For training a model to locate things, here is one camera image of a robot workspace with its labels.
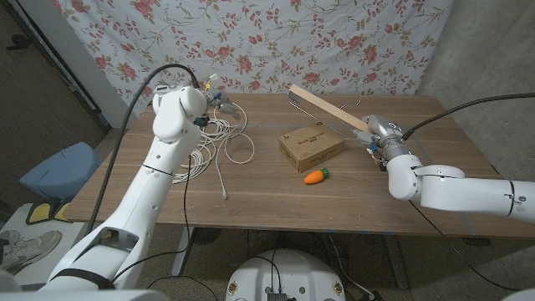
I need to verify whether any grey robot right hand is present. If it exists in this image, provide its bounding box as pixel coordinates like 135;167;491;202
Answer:
353;114;413;162

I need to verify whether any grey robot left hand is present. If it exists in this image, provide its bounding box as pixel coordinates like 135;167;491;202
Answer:
204;89;242;122

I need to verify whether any wooden stick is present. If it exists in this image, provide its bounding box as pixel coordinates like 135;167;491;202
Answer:
288;84;377;141

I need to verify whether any white Ethernet cable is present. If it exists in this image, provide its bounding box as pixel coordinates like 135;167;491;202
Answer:
171;102;256;201

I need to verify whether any brown cardboard package box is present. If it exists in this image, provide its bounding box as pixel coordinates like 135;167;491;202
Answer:
278;122;346;174

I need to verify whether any orange toy carrot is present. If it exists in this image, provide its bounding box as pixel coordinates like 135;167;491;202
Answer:
303;167;330;186

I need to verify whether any floral backdrop cloth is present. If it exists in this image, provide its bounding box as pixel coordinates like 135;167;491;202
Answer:
49;0;456;118

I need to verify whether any metal table leg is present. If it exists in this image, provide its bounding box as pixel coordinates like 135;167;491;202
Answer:
383;234;410;290
171;227;196;277

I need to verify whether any white robot torso base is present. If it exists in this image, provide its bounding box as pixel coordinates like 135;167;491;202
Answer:
225;248;347;301

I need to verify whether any blue padded stool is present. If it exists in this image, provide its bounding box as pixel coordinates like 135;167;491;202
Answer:
18;141;104;201

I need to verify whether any yellow and black slipper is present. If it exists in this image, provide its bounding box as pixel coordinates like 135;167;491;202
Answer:
25;199;71;226

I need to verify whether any grey sneaker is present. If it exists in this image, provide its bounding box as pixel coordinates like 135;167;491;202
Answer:
0;230;63;276

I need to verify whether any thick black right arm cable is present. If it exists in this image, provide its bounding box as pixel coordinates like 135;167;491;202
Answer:
401;92;535;141

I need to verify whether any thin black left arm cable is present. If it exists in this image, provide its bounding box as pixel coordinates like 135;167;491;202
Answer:
111;153;193;283

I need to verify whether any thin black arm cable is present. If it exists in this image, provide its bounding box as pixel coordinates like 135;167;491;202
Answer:
111;153;193;283
408;199;520;293

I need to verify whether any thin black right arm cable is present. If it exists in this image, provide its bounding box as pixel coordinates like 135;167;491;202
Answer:
408;199;520;293

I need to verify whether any black door handle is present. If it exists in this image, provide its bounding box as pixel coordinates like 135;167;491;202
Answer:
6;33;33;51

